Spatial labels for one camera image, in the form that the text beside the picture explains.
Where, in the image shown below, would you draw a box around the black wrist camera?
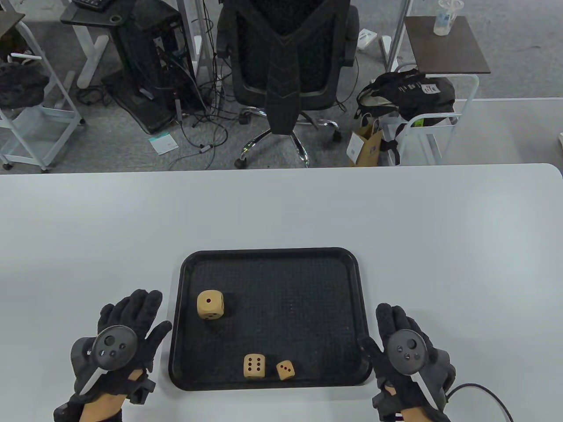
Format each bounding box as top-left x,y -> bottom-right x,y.
128,371 -> 156,405
372,382 -> 403,422

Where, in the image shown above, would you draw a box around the tangle of black floor cables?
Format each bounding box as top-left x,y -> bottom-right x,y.
154,42 -> 273,171

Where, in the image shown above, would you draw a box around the black floor board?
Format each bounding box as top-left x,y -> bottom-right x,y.
102,70 -> 179,135

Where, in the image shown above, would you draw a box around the black round tracker controller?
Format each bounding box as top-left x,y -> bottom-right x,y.
70,325 -> 138,396
386,330 -> 456,407

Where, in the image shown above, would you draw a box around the person's left forearm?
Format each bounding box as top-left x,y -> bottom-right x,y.
81,391 -> 126,422

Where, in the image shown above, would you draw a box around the black backpack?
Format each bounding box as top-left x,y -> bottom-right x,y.
355,69 -> 456,129

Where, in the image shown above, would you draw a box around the clear plastic bottle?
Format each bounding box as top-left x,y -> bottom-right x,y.
434,0 -> 464,36

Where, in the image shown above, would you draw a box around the black mesh office chair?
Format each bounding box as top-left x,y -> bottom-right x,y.
216,0 -> 359,170

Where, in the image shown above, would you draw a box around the large wooden dice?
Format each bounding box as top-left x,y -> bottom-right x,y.
197,290 -> 225,320

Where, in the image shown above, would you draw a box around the white cart with brown top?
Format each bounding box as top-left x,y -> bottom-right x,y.
382,16 -> 491,166
0,11 -> 86,172

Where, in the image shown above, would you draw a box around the black desk with white legs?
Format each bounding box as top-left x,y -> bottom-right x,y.
61,0 -> 132,89

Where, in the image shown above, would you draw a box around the brown paper bag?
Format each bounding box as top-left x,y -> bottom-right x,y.
345,119 -> 384,167

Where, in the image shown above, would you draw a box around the black fabric bag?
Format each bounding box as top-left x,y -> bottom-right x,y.
0,62 -> 50,109

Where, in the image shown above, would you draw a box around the white desk leg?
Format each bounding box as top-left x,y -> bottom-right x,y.
380,0 -> 412,73
177,0 -> 215,80

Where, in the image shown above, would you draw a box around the black smooth cable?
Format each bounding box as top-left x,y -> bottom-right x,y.
446,384 -> 514,422

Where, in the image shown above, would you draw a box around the person's right hand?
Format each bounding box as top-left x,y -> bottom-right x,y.
358,302 -> 456,412

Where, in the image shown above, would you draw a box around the white flat box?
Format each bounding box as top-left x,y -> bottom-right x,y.
357,29 -> 380,50

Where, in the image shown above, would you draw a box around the medium wooden dice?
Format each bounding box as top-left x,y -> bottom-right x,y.
243,353 -> 266,378

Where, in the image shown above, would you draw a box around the person's left hand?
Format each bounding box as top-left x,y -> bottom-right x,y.
70,289 -> 173,400

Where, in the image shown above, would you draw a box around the black plastic tray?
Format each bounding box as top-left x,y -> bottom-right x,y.
168,247 -> 373,392

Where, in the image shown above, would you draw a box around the teal and white booklet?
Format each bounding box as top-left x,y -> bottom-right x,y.
148,133 -> 179,154

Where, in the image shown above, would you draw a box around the person's right forearm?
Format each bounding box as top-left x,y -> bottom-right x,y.
402,407 -> 438,422

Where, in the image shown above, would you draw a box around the black computer tower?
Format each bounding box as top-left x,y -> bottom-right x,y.
115,7 -> 196,116

